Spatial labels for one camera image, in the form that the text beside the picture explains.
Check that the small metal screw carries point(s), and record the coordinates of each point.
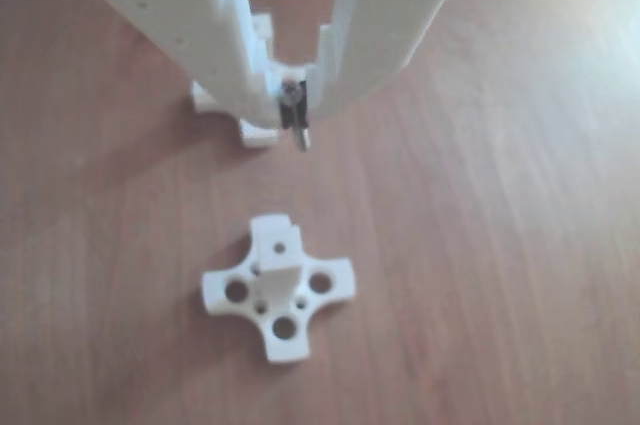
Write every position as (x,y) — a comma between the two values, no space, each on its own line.
(300,137)

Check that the white cross-base post stand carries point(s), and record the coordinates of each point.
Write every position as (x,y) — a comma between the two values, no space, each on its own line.
(257,137)
(280,270)

